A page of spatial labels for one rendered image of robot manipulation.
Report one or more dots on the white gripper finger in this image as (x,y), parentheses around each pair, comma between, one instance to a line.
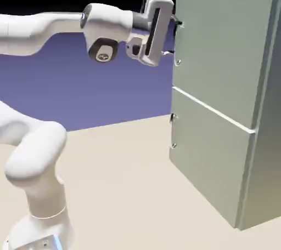
(177,22)
(168,52)

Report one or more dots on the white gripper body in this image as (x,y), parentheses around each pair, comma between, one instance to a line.
(161,28)

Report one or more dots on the grey-green cabinet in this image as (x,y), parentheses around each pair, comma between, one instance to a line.
(232,100)

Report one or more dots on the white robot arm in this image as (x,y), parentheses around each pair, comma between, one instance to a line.
(105,24)

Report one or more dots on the grey-green cabinet door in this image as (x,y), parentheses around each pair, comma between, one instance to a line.
(208,144)
(217,57)

